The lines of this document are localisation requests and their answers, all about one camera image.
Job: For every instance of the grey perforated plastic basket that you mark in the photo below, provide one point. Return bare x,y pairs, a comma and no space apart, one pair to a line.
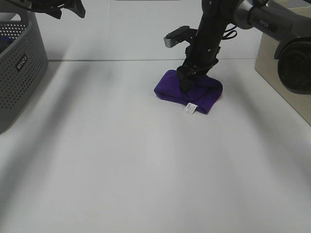
22,64

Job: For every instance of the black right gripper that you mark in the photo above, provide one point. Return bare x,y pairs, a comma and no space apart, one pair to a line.
198,61

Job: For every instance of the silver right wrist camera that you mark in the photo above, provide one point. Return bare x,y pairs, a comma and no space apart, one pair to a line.
181,34

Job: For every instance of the purple towel with white tag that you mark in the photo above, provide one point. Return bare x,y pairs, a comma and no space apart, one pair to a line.
204,92

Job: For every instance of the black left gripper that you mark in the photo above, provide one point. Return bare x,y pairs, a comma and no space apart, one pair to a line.
54,7

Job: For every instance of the beige storage bin grey rim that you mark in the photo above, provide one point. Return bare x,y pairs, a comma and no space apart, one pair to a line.
284,56

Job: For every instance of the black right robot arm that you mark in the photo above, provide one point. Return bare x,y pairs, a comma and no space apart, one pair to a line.
217,14

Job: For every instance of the dark cloth inside basket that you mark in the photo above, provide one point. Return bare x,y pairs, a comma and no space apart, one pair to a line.
4,43

